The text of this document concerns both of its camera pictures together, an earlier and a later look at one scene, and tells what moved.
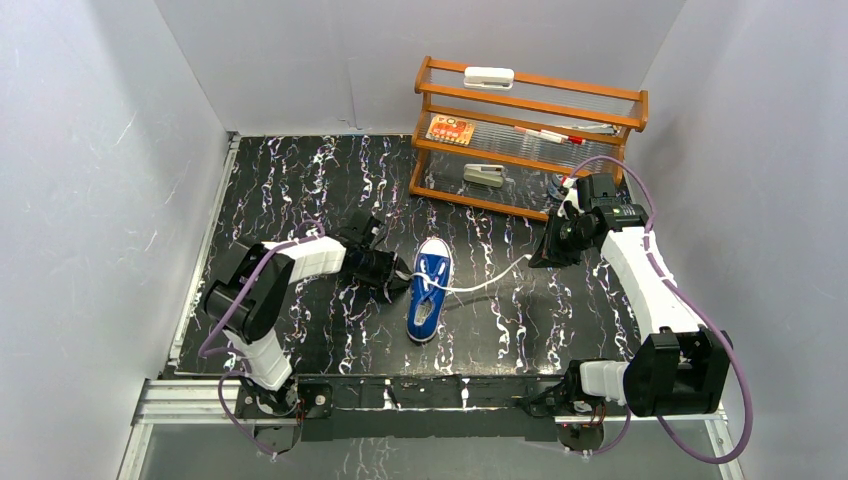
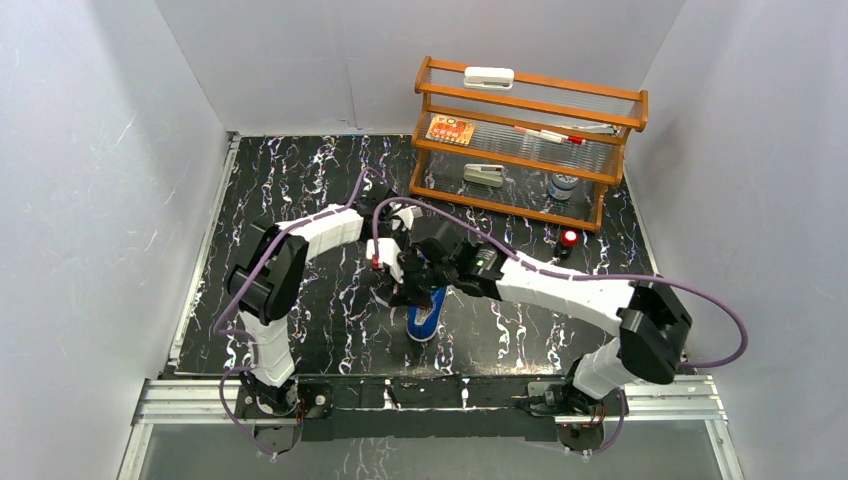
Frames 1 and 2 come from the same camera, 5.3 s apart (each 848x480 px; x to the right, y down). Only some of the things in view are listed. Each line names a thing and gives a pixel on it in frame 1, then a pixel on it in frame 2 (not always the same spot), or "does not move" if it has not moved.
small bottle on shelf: [554, 187] does not move
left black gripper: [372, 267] to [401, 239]
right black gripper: [539, 259] to [405, 293]
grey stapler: [490, 174] does not move
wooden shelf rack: [504, 142] does not move
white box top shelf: [488, 78] does not move
